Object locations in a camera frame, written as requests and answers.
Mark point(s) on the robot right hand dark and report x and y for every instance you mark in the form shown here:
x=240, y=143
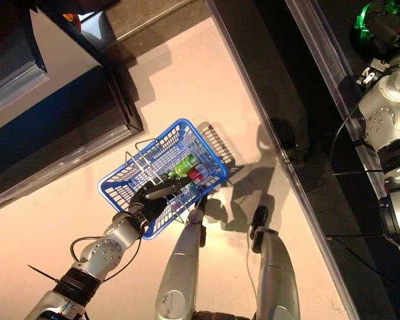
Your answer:
x=390, y=33

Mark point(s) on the robot left hand dark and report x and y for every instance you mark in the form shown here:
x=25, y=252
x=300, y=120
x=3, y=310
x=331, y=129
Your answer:
x=150, y=203

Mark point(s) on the blue plastic shopping basket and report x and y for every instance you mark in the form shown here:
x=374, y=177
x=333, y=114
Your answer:
x=151, y=233

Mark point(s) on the clear water bottle red label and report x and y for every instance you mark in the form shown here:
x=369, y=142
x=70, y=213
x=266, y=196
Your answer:
x=194, y=175

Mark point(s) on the robot left arm silver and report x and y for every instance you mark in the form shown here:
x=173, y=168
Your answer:
x=103, y=250

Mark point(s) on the robot right arm silver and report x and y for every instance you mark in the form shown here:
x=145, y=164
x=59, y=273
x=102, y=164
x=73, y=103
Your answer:
x=383, y=110

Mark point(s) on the robot left leg silver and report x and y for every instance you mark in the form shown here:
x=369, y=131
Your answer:
x=180, y=266

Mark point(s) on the black zip tie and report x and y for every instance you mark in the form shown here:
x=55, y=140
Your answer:
x=43, y=274

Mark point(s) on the black shelf base plinth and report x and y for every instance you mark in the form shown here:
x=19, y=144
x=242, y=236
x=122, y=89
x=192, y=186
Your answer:
x=270, y=83

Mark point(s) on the robot pelvis dark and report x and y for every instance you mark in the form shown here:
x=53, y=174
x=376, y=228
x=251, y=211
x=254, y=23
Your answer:
x=220, y=316

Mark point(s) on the small orange object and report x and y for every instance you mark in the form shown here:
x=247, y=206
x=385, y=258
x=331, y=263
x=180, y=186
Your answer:
x=70, y=18

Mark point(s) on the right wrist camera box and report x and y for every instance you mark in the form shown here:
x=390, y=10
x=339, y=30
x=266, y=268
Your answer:
x=366, y=77

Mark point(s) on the black shelf board clear rail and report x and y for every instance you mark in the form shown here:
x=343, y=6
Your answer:
x=333, y=26

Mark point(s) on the dark shelf base silver rail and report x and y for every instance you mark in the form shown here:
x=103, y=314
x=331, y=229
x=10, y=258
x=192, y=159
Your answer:
x=53, y=133

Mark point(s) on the dark shelf board silver rail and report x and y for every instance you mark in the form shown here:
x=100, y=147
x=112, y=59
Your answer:
x=10, y=60

